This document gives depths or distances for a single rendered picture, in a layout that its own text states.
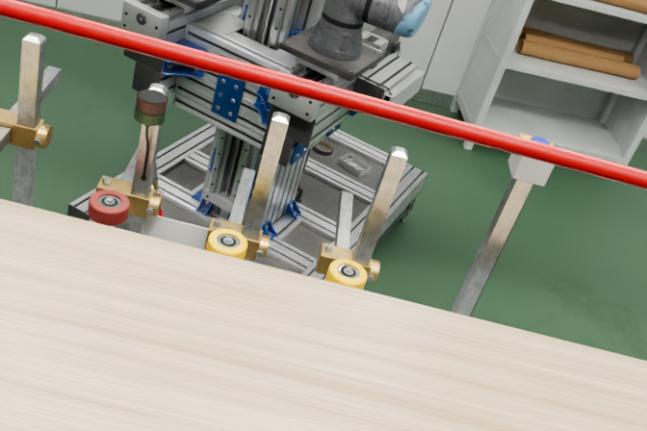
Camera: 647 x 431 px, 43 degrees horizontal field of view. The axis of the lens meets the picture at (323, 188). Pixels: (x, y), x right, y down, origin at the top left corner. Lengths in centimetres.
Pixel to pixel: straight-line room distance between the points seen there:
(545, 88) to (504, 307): 180
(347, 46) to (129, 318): 106
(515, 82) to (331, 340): 337
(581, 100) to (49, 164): 295
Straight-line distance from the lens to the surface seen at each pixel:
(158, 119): 161
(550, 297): 351
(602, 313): 358
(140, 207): 178
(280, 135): 164
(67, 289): 149
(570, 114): 491
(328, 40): 219
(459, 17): 449
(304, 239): 289
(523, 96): 477
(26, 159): 181
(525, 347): 168
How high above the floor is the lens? 190
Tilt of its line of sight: 32 degrees down
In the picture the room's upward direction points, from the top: 17 degrees clockwise
